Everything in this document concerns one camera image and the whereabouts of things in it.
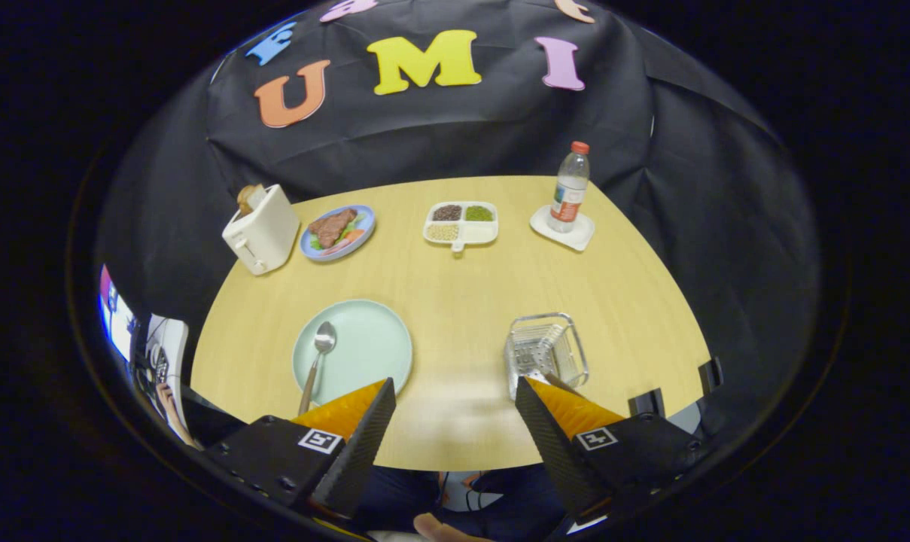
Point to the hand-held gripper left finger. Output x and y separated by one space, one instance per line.
364 452

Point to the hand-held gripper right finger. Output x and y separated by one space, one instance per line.
549 452

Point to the person's dark trousers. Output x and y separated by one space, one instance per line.
394 489

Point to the light green plate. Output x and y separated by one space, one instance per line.
364 346

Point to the black table clamp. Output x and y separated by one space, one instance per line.
710 374
646 403

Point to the green lettuce leaf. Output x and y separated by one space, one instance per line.
316 243

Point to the white square coaster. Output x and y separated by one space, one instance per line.
579 239

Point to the red tomato slice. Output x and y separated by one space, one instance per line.
351 237

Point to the black keyboard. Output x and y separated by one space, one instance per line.
161 369

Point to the white side desk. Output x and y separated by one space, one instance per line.
172 339

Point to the brown steak piece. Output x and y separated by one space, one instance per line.
333 226

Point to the white divided dish with grains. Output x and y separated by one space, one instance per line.
481 233

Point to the blue plate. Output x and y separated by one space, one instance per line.
366 217

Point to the white toaster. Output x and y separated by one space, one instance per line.
266 229

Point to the clear bottle with red cap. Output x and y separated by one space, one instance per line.
569 196

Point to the toasted bread slice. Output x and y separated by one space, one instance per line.
246 197

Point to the computer monitor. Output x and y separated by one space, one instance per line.
116 316

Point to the black backdrop cloth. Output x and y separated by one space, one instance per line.
462 128

